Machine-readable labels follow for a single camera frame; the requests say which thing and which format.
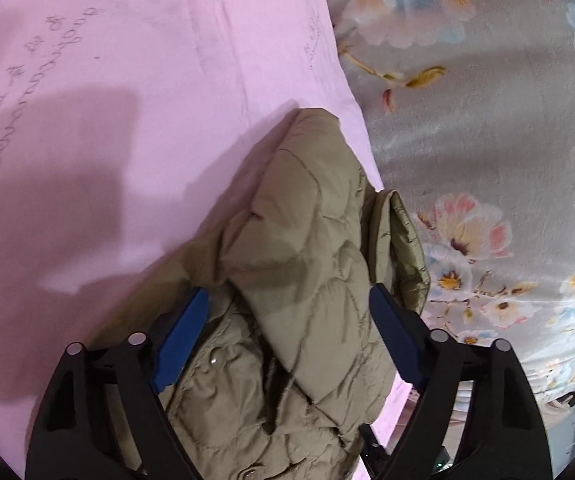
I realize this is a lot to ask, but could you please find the grey floral blanket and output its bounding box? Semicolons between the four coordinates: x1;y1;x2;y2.
312;0;575;411

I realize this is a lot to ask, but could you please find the pink bed sheet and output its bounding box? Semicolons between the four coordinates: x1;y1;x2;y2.
0;0;418;480

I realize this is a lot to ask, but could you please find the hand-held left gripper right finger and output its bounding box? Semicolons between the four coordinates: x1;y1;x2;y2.
369;282;553;480

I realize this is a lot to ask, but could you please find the olive quilted jacket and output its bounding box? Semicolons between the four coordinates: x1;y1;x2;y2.
88;106;431;480

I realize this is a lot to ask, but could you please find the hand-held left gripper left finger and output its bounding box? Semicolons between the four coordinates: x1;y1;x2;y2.
24;286;211;480

